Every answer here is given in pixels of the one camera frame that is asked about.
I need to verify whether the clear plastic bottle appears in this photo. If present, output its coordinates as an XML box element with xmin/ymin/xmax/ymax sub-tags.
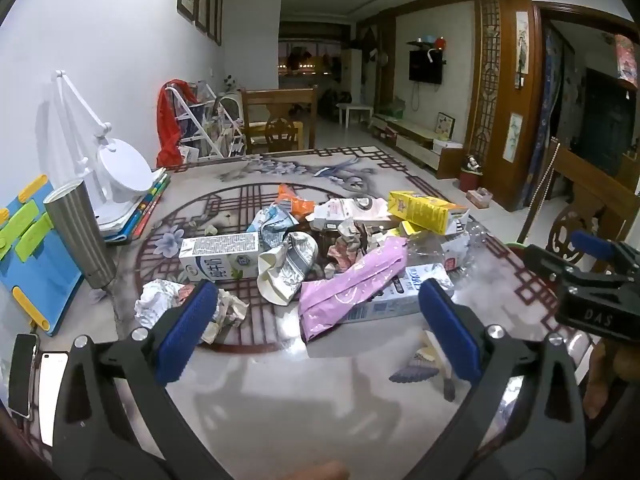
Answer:
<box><xmin>407</xmin><ymin>221</ymin><xmax>489</xmax><ymax>278</ymax></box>

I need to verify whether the white paper ball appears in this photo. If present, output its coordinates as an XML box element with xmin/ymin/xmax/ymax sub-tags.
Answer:
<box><xmin>134</xmin><ymin>278</ymin><xmax>250</xmax><ymax>344</ymax></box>

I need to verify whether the yellow medicine box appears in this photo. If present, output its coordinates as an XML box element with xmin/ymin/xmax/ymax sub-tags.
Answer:
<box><xmin>387</xmin><ymin>191</ymin><xmax>469</xmax><ymax>236</ymax></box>

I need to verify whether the blue white toothpaste box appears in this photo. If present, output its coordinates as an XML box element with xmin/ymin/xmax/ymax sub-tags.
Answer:
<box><xmin>341</xmin><ymin>263</ymin><xmax>454</xmax><ymax>324</ymax></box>

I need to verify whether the white milk carton box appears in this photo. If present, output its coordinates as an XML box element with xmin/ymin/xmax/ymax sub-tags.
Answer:
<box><xmin>179</xmin><ymin>232</ymin><xmax>260</xmax><ymax>282</ymax></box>

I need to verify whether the red grey paper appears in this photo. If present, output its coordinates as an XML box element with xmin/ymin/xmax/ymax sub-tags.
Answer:
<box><xmin>324</xmin><ymin>219</ymin><xmax>386</xmax><ymax>278</ymax></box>

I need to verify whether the patterned paper cup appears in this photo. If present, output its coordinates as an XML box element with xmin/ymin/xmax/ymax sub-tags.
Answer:
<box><xmin>257</xmin><ymin>232</ymin><xmax>319</xmax><ymax>307</ymax></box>

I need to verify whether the pink plastic wrapper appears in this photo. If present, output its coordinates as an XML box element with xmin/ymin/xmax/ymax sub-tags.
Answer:
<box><xmin>298</xmin><ymin>236</ymin><xmax>408</xmax><ymax>341</ymax></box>

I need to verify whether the pink white carton box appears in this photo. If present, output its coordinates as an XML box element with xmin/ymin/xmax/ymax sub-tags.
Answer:
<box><xmin>306</xmin><ymin>196</ymin><xmax>399</xmax><ymax>231</ymax></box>

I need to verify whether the orange snack bag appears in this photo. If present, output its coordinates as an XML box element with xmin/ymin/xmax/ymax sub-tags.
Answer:
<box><xmin>274</xmin><ymin>183</ymin><xmax>316</xmax><ymax>221</ymax></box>

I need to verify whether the blue white snack wrapper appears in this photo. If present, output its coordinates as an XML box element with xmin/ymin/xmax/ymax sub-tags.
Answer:
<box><xmin>246</xmin><ymin>203</ymin><xmax>298</xmax><ymax>250</ymax></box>

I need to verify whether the red green trash bin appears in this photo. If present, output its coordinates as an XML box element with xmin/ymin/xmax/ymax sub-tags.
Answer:
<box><xmin>506</xmin><ymin>243</ymin><xmax>526</xmax><ymax>255</ymax></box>

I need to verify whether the person's right hand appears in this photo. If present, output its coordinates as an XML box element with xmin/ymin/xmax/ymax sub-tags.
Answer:
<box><xmin>582</xmin><ymin>338</ymin><xmax>640</xmax><ymax>419</ymax></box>

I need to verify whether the carved wooden chair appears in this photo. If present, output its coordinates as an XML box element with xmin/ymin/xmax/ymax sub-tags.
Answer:
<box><xmin>516</xmin><ymin>138</ymin><xmax>639</xmax><ymax>263</ymax></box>

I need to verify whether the white smartphone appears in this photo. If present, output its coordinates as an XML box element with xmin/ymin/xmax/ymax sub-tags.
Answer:
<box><xmin>38</xmin><ymin>352</ymin><xmax>68</xmax><ymax>448</ymax></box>

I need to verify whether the black smartphone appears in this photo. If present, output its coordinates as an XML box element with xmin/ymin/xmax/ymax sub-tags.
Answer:
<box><xmin>8</xmin><ymin>334</ymin><xmax>39</xmax><ymax>420</ymax></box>

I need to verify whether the cardboard tissue box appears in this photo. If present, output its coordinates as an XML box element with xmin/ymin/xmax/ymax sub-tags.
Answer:
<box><xmin>465</xmin><ymin>188</ymin><xmax>492</xmax><ymax>209</ymax></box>

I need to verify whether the small red floor bin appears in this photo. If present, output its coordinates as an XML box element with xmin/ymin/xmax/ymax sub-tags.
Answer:
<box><xmin>459</xmin><ymin>155</ymin><xmax>483</xmax><ymax>192</ymax></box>

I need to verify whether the low tv cabinet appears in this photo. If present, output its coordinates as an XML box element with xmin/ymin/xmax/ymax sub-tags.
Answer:
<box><xmin>370</xmin><ymin>114</ymin><xmax>464</xmax><ymax>179</ymax></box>

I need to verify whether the framed picture on cabinet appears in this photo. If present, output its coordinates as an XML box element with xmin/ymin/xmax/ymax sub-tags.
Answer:
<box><xmin>435</xmin><ymin>112</ymin><xmax>456</xmax><ymax>140</ymax></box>

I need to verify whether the stack of colourful books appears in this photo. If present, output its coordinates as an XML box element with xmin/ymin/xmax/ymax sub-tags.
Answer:
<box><xmin>100</xmin><ymin>168</ymin><xmax>169</xmax><ymax>244</ymax></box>

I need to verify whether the steel tumbler cup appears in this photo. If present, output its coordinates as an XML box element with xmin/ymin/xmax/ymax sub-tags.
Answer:
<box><xmin>43</xmin><ymin>179</ymin><xmax>116</xmax><ymax>289</ymax></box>

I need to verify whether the white desk lamp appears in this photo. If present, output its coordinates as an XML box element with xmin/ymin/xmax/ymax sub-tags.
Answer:
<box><xmin>52</xmin><ymin>70</ymin><xmax>158</xmax><ymax>232</ymax></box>

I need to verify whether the small white side table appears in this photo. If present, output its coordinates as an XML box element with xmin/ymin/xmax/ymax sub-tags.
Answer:
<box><xmin>337</xmin><ymin>103</ymin><xmax>373</xmax><ymax>129</ymax></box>

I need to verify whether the red cloth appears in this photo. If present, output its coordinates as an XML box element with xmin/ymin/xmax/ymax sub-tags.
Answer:
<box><xmin>156</xmin><ymin>79</ymin><xmax>198</xmax><ymax>168</ymax></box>

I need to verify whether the white magazine rack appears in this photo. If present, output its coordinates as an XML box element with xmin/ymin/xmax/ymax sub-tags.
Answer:
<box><xmin>164</xmin><ymin>81</ymin><xmax>246</xmax><ymax>164</ymax></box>

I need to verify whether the far wooden chair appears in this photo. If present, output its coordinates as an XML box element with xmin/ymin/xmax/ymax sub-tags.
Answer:
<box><xmin>240</xmin><ymin>86</ymin><xmax>318</xmax><ymax>154</ymax></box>

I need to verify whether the white bead necklace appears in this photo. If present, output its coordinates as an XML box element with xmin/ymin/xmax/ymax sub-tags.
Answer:
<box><xmin>531</xmin><ymin>136</ymin><xmax>560</xmax><ymax>212</ymax></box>

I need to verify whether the wall mounted television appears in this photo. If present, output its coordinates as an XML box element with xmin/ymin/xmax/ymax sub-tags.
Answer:
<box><xmin>409</xmin><ymin>49</ymin><xmax>445</xmax><ymax>84</ymax></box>

